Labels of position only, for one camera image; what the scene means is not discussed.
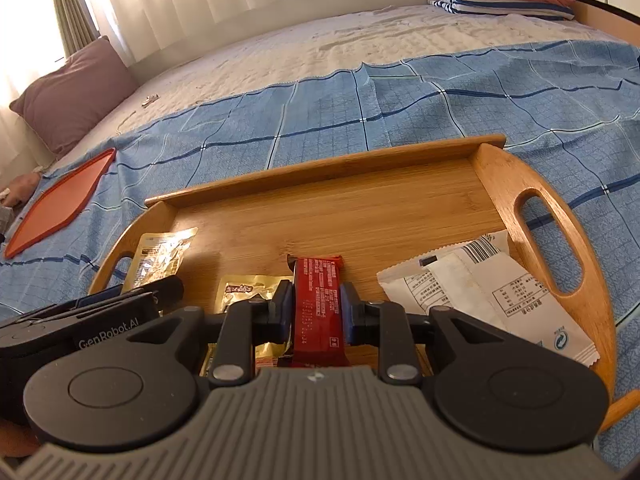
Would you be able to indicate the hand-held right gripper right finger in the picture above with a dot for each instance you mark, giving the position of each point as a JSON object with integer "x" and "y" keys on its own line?
{"x": 348, "y": 315}

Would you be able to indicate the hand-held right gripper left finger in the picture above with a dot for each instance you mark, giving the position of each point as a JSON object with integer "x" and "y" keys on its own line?
{"x": 285, "y": 310}

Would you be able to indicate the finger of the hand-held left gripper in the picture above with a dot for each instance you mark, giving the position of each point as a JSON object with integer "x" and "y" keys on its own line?
{"x": 160, "y": 287}

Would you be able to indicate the dark red bar packet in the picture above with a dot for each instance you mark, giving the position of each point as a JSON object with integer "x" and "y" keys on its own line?
{"x": 317, "y": 310}

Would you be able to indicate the clear golden snack packet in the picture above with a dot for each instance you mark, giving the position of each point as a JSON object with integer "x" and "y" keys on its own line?
{"x": 160, "y": 255}

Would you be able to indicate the yellow packet with red label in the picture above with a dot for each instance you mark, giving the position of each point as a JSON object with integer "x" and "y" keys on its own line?
{"x": 245, "y": 290}

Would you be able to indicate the wooden tray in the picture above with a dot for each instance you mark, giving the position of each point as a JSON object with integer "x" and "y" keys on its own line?
{"x": 350, "y": 210}

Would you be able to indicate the white snack packet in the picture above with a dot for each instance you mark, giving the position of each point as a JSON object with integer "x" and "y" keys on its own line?
{"x": 490, "y": 300}

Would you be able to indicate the orange plastic tray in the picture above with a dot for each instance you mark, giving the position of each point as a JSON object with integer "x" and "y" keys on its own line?
{"x": 60, "y": 200}

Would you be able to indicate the brown soft cloth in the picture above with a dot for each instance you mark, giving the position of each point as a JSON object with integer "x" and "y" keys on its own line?
{"x": 20, "y": 187}

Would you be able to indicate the small pale object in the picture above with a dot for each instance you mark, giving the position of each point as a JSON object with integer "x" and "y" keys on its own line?
{"x": 150, "y": 100}

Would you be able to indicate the purple pillow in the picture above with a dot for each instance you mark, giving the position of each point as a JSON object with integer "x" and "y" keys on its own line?
{"x": 75, "y": 95}

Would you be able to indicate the blue plaid bed sheet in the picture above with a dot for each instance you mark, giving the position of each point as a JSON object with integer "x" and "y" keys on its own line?
{"x": 450, "y": 110}

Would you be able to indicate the grey green drape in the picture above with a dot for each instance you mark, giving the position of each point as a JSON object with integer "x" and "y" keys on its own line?
{"x": 70, "y": 10}

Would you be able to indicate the folded blue striped blanket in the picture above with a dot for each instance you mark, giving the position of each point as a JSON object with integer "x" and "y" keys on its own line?
{"x": 480, "y": 2}

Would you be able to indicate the wooden bed frame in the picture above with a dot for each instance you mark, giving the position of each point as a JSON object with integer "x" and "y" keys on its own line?
{"x": 610, "y": 20}

